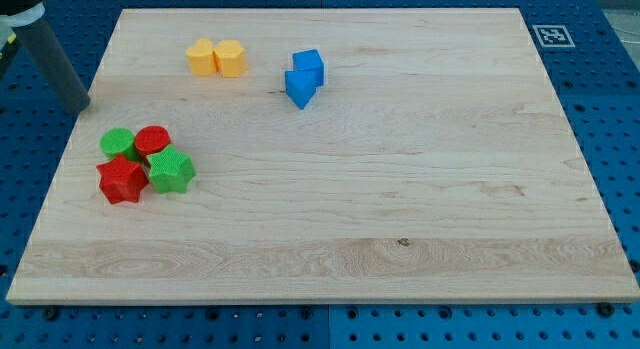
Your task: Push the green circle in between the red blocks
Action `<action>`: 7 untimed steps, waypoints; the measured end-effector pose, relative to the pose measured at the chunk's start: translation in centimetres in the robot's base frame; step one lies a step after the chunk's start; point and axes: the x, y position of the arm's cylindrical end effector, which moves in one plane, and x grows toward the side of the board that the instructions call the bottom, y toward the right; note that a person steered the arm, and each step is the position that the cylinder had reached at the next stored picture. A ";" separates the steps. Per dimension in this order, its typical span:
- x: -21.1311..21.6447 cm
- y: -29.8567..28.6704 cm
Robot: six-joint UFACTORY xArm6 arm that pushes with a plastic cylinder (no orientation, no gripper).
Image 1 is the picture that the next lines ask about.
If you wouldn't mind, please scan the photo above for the black robot arm end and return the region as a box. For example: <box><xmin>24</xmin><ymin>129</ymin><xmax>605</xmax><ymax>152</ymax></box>
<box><xmin>1</xmin><ymin>0</ymin><xmax>46</xmax><ymax>28</ymax></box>

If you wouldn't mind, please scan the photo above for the red circle block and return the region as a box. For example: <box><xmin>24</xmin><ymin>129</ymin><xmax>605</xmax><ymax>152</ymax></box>
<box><xmin>134</xmin><ymin>125</ymin><xmax>171</xmax><ymax>160</ymax></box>

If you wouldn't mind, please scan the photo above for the green circle block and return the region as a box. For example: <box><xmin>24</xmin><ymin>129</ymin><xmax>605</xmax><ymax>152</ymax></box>
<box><xmin>99</xmin><ymin>127</ymin><xmax>141</xmax><ymax>162</ymax></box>

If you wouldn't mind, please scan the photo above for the blue triangle block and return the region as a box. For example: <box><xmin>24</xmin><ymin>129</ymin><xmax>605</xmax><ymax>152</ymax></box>
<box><xmin>284</xmin><ymin>70</ymin><xmax>316</xmax><ymax>110</ymax></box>

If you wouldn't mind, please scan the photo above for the light wooden board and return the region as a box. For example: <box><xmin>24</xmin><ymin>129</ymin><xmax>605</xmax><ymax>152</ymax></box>
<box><xmin>7</xmin><ymin>8</ymin><xmax>639</xmax><ymax>306</ymax></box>

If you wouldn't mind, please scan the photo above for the blue cube block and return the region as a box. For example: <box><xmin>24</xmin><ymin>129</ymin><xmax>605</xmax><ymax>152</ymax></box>
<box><xmin>292</xmin><ymin>49</ymin><xmax>325</xmax><ymax>87</ymax></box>

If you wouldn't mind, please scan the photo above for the yellow pentagon block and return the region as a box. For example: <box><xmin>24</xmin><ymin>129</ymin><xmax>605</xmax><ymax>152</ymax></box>
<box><xmin>214</xmin><ymin>39</ymin><xmax>248</xmax><ymax>78</ymax></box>

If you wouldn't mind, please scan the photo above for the green star block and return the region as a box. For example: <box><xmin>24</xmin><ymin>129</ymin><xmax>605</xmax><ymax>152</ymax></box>
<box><xmin>147</xmin><ymin>144</ymin><xmax>196</xmax><ymax>194</ymax></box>

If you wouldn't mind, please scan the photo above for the yellow heart block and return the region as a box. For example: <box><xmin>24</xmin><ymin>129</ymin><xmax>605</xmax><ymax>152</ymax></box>
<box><xmin>185</xmin><ymin>38</ymin><xmax>218</xmax><ymax>76</ymax></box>

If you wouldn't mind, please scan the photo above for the red star block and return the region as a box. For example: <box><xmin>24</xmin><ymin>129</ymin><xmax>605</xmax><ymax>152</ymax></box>
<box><xmin>96</xmin><ymin>154</ymin><xmax>149</xmax><ymax>204</ymax></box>

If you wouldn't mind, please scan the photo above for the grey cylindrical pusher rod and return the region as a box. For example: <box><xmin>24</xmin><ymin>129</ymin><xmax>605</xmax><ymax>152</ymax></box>
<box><xmin>13</xmin><ymin>18</ymin><xmax>91</xmax><ymax>115</ymax></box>

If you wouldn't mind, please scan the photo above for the white fiducial marker tag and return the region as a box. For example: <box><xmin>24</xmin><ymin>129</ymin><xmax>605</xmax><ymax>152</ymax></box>
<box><xmin>533</xmin><ymin>24</ymin><xmax>575</xmax><ymax>48</ymax></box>

